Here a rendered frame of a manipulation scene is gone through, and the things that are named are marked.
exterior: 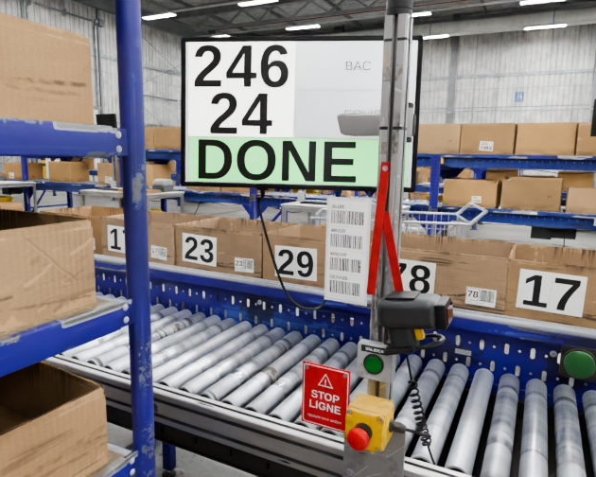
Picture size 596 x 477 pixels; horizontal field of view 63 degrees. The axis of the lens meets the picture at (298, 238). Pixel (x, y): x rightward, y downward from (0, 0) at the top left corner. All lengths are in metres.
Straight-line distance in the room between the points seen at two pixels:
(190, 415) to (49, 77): 0.87
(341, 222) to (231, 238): 0.91
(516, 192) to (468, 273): 4.28
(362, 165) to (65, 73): 0.59
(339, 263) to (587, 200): 4.94
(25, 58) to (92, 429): 0.41
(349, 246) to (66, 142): 0.53
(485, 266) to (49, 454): 1.17
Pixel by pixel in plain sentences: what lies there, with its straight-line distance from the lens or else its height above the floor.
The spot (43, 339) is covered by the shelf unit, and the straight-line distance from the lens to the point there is 0.55.
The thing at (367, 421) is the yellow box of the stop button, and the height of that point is 0.86.
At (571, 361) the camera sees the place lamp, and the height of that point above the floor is 0.82.
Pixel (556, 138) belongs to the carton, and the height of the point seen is 1.56.
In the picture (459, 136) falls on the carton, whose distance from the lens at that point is 6.03.
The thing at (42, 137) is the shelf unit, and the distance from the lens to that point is 0.52.
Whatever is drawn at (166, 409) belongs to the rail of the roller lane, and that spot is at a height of 0.71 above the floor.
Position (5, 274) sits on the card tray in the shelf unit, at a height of 1.20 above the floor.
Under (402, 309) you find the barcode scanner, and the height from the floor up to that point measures 1.07.
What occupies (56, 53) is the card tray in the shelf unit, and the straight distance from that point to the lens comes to 0.58.
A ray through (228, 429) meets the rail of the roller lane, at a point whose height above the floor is 0.71.
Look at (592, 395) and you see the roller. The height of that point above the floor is 0.75.
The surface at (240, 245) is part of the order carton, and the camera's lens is 1.74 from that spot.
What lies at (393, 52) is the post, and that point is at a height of 1.49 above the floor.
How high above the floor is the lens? 1.32
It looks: 10 degrees down
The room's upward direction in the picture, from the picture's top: 1 degrees clockwise
